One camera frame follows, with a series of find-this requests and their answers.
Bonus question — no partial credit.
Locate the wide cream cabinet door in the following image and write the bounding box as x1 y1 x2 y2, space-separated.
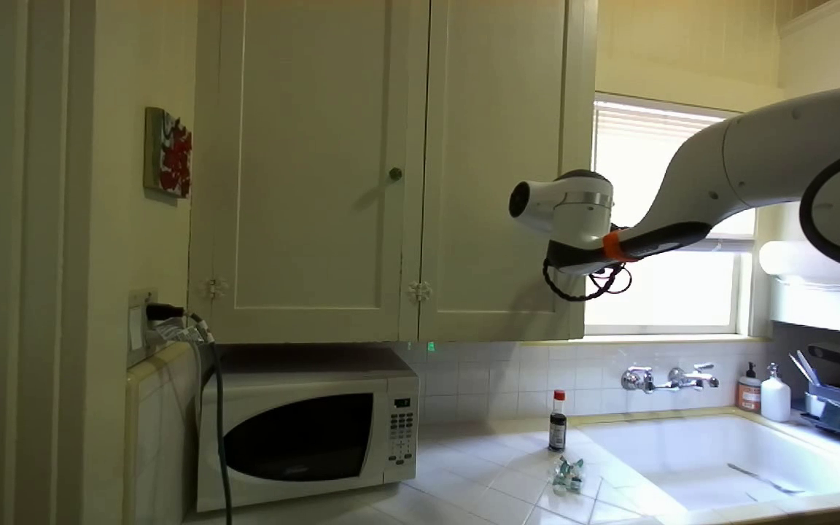
189 0 432 344

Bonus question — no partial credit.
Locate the narrow cream cabinet door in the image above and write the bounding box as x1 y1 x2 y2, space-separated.
418 0 600 344

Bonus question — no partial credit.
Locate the soy sauce bottle red cap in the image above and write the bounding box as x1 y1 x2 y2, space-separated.
546 389 572 456

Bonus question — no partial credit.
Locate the white microwave oven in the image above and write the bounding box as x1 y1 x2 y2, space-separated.
192 344 422 516

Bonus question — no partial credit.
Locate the white window blind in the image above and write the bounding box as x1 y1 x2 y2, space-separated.
593 98 765 338

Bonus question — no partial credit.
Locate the crumpled clear plastic wrapper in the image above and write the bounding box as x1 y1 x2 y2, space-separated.
549 452 588 499

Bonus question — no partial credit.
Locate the chrome faucet with spout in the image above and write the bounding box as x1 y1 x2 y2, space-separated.
666 360 723 395

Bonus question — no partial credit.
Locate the brown soap bottle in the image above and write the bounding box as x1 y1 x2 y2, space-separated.
733 360 765 417

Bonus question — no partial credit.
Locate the white kitchen sink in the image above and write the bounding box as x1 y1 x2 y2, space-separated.
580 413 840 519

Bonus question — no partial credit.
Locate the white paper towel roll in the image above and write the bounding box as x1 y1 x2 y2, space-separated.
756 238 838 283

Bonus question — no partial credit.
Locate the white soap bottle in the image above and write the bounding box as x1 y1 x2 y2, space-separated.
758 360 795 426

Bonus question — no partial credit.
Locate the long thin utensil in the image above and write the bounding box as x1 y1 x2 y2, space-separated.
723 458 804 499

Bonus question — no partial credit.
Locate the cream wall cabinet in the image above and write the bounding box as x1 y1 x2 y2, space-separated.
187 0 600 348

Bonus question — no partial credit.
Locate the orange strap on arm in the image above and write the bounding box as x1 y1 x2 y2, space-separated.
600 229 632 267

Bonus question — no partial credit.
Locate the chrome faucet handle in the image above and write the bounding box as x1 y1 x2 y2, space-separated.
618 366 660 397

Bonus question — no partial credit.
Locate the black power cable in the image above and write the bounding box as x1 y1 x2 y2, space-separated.
195 327 238 525

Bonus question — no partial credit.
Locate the kitchen window frame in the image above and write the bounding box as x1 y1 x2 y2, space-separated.
588 92 769 344

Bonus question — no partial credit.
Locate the wall outlet with plugs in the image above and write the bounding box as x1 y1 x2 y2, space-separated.
129 295 214 370

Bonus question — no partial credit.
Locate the red floral wall picture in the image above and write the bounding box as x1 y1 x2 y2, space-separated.
142 105 195 204

